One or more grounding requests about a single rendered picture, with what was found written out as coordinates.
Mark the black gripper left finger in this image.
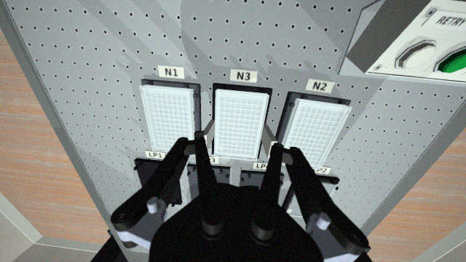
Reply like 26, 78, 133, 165
111, 119, 226, 249

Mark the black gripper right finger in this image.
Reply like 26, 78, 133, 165
250, 124, 369, 262

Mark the white label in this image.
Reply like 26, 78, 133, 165
253, 162, 268, 170
230, 69, 258, 83
209, 156, 218, 164
146, 151, 165, 159
158, 65, 185, 79
314, 167, 331, 174
305, 79, 335, 93

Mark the white button panel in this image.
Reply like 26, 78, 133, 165
338, 0, 466, 87

